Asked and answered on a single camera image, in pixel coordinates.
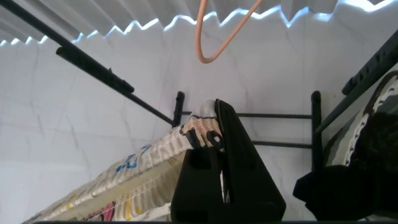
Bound black clothes rack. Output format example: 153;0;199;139
0;0;398;172

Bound cream printed shorts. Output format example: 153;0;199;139
23;99;225;222

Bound black garment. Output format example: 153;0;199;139
292;111;398;222

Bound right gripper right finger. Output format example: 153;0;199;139
214;98;287;222

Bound pink clothes hanger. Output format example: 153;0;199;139
195;0;264;65

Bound white curtain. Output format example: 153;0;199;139
0;0;398;45

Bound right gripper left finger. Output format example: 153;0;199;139
170;147;224;222

